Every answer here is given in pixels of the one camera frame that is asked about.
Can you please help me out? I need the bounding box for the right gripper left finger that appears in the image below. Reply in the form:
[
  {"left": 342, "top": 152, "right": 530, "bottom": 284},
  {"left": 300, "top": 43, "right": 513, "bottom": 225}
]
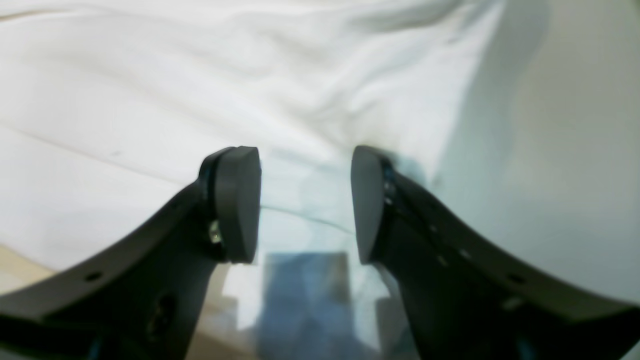
[{"left": 0, "top": 146, "right": 262, "bottom": 360}]

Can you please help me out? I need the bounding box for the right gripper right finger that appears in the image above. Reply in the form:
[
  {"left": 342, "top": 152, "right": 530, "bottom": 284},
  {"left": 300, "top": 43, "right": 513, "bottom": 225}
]
[{"left": 350, "top": 146, "right": 640, "bottom": 360}]

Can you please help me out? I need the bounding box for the white printed t-shirt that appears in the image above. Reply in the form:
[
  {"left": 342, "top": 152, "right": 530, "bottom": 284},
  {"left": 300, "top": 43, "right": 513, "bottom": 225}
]
[{"left": 0, "top": 0, "right": 506, "bottom": 346}]

